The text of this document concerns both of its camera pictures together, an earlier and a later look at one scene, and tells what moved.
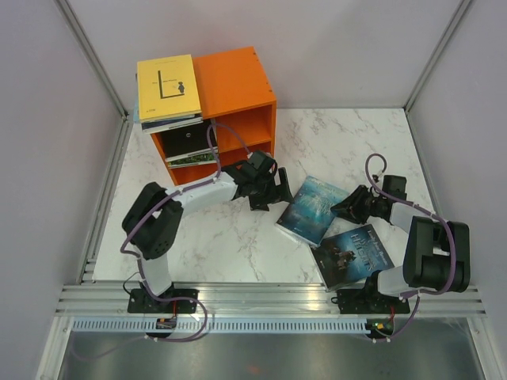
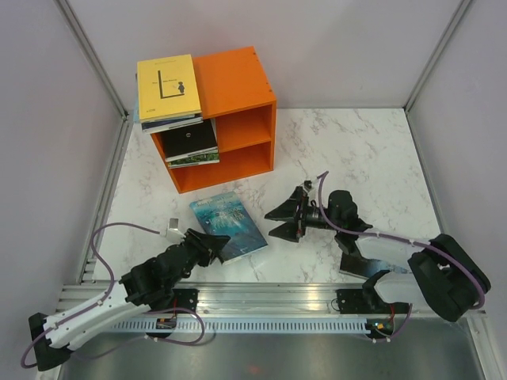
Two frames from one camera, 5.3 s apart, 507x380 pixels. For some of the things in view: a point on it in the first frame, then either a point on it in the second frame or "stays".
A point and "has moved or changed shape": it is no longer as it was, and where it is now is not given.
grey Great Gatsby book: [190, 154] → [211, 157]
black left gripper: [277, 193] → [215, 243]
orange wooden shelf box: [236, 94] stays
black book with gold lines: [186, 140] stays
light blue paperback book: [136, 118] stays
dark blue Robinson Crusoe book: [153, 126] stays
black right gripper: [349, 207] → [291, 230]
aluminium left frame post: [93, 55] stays
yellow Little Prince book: [167, 89] stays
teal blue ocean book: [309, 217] has moved or changed shape
